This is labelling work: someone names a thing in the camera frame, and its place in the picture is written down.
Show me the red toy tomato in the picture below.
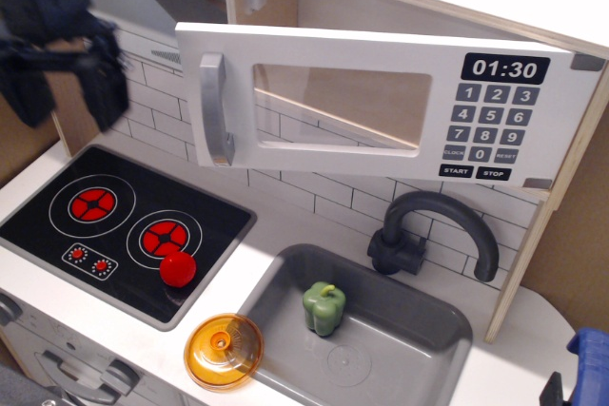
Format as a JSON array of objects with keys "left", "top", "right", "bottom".
[{"left": 159, "top": 252, "right": 197, "bottom": 288}]

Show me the orange transparent pot lid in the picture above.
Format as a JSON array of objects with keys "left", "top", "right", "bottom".
[{"left": 184, "top": 313, "right": 265, "bottom": 392}]

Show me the grey toy oven door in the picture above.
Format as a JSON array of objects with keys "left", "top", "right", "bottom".
[{"left": 1, "top": 292, "right": 187, "bottom": 405}]

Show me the white toy microwave door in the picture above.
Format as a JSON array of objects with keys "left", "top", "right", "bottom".
[{"left": 176, "top": 23, "right": 595, "bottom": 188}]

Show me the grey toy sink basin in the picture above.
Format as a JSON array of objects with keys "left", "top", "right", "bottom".
[{"left": 239, "top": 244, "right": 472, "bottom": 405}]

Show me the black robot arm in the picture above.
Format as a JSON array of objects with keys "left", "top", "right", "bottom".
[{"left": 1, "top": 0, "right": 128, "bottom": 131}]

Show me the black toy stovetop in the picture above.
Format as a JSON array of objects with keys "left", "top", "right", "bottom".
[{"left": 1, "top": 146, "right": 256, "bottom": 331}]

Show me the dark grey toy faucet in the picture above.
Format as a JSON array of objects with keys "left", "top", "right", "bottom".
[{"left": 367, "top": 191, "right": 500, "bottom": 283}]

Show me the green toy bell pepper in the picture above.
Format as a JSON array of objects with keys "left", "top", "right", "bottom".
[{"left": 302, "top": 281, "right": 346, "bottom": 337}]

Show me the black clamp piece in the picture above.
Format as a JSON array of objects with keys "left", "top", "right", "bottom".
[{"left": 539, "top": 372, "right": 564, "bottom": 406}]

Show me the blue plastic object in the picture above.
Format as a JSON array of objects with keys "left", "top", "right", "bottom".
[{"left": 567, "top": 328, "right": 608, "bottom": 406}]

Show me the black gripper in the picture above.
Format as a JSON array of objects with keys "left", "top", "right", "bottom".
[{"left": 1, "top": 17, "right": 129, "bottom": 132}]

